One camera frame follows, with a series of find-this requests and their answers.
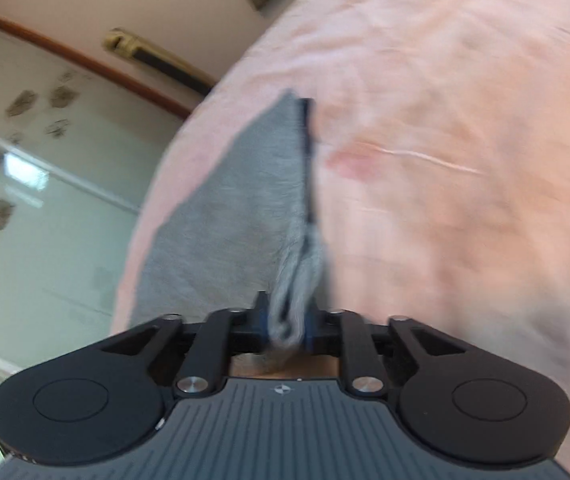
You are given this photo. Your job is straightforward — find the pink bed sheet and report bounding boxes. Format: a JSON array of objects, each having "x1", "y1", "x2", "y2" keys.
[{"x1": 111, "y1": 0, "x2": 570, "y2": 480}]

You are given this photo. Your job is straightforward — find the gold tower heater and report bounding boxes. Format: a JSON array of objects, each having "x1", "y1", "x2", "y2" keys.
[{"x1": 102, "y1": 27, "x2": 217, "y2": 97}]

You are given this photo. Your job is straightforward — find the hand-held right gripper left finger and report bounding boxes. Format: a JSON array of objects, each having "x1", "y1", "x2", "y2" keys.
[{"x1": 99, "y1": 290, "x2": 271, "y2": 398}]

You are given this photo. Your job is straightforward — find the grey sweater with navy sleeves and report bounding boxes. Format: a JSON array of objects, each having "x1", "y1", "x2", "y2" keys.
[{"x1": 129, "y1": 88, "x2": 330, "y2": 363}]

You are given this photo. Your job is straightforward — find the brown wooden door frame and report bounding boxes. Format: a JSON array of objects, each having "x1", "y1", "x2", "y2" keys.
[{"x1": 0, "y1": 4, "x2": 195, "y2": 120}]

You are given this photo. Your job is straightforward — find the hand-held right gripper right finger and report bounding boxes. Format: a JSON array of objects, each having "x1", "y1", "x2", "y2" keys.
[{"x1": 305, "y1": 306, "x2": 466, "y2": 399}]

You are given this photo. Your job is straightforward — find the frosted glass door flower decals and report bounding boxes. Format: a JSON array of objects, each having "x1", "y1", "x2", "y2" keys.
[{"x1": 0, "y1": 24, "x2": 182, "y2": 461}]

